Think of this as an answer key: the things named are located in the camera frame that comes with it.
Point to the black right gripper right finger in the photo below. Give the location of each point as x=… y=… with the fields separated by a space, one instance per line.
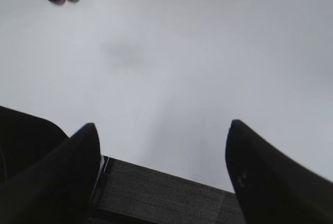
x=271 y=187

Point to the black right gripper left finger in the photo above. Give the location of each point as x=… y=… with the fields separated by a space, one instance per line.
x=58 y=188

